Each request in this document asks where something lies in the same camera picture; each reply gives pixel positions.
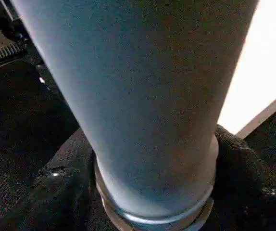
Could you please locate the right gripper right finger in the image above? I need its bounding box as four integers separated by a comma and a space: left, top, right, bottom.
203, 125, 276, 231

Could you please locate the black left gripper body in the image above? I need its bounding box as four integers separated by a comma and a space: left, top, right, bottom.
0, 0, 45, 70

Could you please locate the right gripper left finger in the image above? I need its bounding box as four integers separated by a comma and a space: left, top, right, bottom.
0, 128, 113, 231

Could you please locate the white plastic table leg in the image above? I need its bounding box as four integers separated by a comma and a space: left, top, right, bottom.
11, 0, 260, 231

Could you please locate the white plastic table top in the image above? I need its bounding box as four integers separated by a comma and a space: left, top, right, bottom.
217, 0, 276, 140

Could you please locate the black work mat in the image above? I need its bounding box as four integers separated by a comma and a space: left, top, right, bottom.
0, 58, 276, 231

